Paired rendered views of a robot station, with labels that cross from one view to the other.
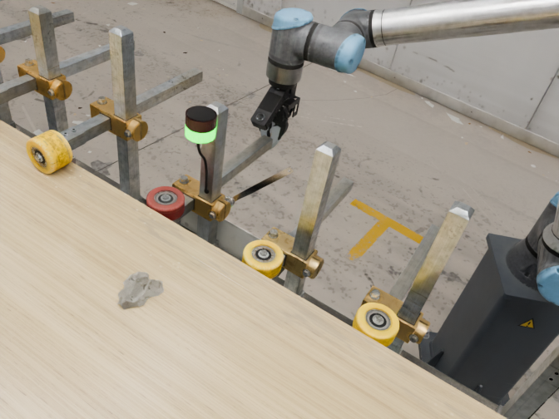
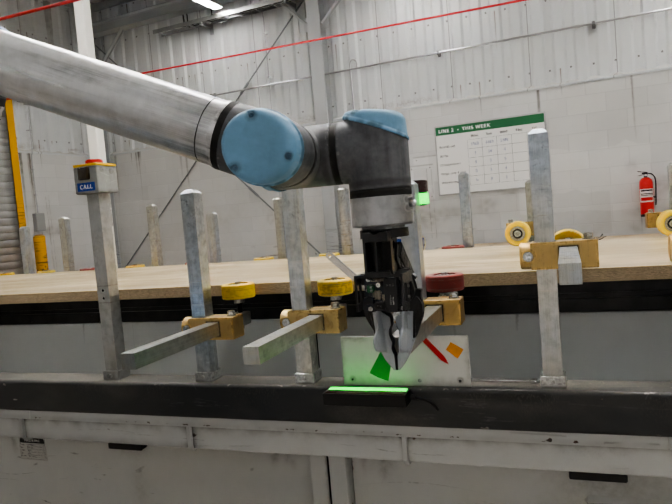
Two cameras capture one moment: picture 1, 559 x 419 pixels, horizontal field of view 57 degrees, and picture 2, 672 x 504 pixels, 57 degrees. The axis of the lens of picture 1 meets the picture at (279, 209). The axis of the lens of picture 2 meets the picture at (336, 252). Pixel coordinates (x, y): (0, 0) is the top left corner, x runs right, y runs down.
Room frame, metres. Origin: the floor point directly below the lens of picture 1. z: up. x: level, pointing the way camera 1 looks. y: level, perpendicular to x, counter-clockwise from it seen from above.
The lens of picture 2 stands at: (2.09, -0.08, 1.05)
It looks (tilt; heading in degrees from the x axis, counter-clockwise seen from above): 3 degrees down; 176
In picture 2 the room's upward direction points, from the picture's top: 5 degrees counter-clockwise
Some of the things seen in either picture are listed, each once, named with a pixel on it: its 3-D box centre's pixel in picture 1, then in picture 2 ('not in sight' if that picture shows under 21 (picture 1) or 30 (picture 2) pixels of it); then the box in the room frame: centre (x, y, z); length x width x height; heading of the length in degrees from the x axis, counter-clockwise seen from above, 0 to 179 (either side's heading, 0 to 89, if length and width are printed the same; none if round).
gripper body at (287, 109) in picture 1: (280, 97); (385, 270); (1.21, 0.05, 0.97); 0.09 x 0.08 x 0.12; 155
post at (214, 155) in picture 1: (210, 196); (416, 300); (0.88, 0.16, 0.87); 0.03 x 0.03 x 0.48; 65
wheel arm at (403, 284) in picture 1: (403, 284); (195, 336); (0.77, -0.30, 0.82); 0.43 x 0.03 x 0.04; 155
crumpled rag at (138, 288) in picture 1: (137, 286); not in sight; (0.56, 0.22, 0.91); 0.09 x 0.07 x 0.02; 148
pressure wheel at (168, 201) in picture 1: (165, 215); (446, 298); (0.80, 0.24, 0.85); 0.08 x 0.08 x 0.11
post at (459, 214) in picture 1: (416, 298); (200, 294); (0.67, -0.29, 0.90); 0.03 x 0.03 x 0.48; 65
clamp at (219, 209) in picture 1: (200, 199); (428, 310); (0.89, 0.18, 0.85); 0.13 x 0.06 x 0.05; 65
